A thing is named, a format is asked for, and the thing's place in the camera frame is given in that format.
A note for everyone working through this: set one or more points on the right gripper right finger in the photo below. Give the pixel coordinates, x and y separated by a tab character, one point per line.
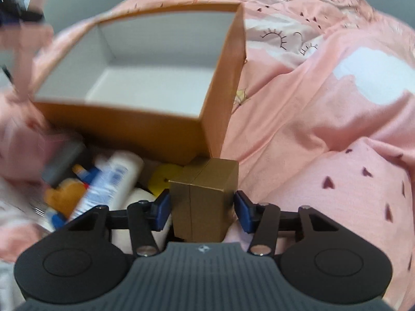
265	222

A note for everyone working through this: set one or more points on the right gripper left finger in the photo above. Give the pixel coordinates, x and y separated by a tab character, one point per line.
142	227

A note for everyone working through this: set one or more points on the yellow tape measure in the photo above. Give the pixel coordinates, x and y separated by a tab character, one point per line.
161	176

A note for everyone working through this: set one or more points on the gold cardboard box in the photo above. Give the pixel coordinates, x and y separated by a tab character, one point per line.
202	199

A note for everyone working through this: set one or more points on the white lotion tube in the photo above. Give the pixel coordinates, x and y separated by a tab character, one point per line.
111	187

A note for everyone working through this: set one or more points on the orange toy figure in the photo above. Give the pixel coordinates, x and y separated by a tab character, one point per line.
66	196

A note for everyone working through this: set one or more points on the dark grey case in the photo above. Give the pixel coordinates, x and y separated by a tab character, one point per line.
59	167

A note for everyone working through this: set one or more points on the pink patterned bed sheet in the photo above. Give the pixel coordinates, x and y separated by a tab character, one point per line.
322	125

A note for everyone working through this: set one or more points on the orange cardboard storage box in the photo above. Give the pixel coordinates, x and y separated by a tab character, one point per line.
159	82

